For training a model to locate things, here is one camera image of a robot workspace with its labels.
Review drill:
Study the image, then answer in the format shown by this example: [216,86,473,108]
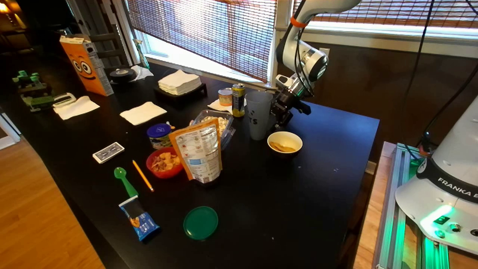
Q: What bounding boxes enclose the small white device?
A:
[51,92,77,108]

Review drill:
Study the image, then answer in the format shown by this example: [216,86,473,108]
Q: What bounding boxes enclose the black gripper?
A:
[269,92,312,131]

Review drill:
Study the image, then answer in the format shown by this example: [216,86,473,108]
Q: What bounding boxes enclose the green toy figure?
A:
[12,69,42,95]

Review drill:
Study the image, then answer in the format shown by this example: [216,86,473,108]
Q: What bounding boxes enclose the black tape roll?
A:
[107,66,139,84]

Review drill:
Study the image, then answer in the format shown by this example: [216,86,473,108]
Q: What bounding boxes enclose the green round lid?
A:
[180,205,219,243]

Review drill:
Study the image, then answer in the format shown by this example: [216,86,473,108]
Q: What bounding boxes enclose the blue snack bar wrapper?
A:
[118,195,161,243]

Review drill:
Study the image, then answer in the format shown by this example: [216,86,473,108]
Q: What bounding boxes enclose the playing card deck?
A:
[91,141,125,165]

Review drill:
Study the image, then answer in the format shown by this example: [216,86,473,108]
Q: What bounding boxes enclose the pale seeds pile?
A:
[200,116,231,132]

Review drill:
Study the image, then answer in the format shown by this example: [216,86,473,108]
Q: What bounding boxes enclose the orange cable clamp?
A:
[288,17,307,30]

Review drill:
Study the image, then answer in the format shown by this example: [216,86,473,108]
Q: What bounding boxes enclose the glowing lamp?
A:
[0,0,24,17]

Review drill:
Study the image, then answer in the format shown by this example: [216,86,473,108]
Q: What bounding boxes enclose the red bowl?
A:
[145,147,183,180]

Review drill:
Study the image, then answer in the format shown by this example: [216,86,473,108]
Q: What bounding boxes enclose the grey metal rack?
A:
[65,0,143,69]

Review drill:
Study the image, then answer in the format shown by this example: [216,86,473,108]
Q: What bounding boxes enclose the grey plastic cup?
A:
[245,90,275,143]

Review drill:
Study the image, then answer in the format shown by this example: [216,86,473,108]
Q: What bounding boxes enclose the jar with blue lid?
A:
[146,122,173,150]

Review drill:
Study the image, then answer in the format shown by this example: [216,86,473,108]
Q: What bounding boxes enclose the stack of white napkins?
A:
[157,69,203,98]

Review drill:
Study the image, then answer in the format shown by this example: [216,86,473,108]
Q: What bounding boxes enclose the crumpled white cloth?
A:
[130,65,155,83]

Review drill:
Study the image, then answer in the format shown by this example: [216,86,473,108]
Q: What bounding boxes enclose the open tin can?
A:
[216,87,234,108]

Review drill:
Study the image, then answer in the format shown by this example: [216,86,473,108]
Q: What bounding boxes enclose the yellow chips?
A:
[270,140,297,153]

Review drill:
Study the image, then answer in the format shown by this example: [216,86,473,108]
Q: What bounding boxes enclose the small white bowl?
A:
[266,131,304,159]

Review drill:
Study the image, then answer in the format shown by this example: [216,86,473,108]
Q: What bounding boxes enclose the black tray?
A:
[154,81,209,108]

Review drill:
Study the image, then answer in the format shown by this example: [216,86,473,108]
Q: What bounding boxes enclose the printed cardboard carton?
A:
[58,35,115,98]

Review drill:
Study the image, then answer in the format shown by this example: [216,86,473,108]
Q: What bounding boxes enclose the thin black cable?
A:
[402,0,437,101]

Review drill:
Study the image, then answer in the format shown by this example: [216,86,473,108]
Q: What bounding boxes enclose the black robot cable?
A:
[419,65,478,152]

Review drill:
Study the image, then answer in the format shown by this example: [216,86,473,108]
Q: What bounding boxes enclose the green toy block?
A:
[19,93,55,113]

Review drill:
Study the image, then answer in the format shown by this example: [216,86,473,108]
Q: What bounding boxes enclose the white paper napkin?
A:
[118,101,169,128]
[52,95,101,122]

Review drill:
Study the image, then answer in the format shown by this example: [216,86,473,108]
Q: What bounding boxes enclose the yellow pencil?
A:
[131,159,155,193]

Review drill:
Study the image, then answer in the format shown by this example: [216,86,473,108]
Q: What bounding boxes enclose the glass jar on napkin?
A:
[206,96,236,116]

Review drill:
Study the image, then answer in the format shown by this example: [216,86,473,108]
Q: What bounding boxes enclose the green plastic spoon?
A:
[112,166,139,199]

